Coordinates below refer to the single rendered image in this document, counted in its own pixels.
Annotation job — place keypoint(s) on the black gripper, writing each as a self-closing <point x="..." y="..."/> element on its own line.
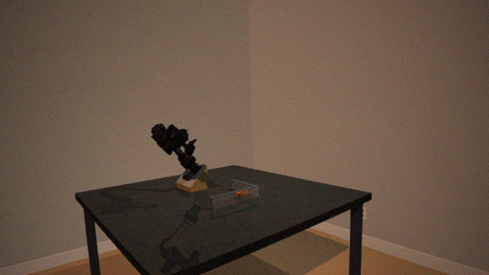
<point x="177" y="141"/>

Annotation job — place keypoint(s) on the low clear corner walls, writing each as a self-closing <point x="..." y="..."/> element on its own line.
<point x="237" y="196"/>

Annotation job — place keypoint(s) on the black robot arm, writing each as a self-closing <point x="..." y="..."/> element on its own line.
<point x="186" y="161"/>

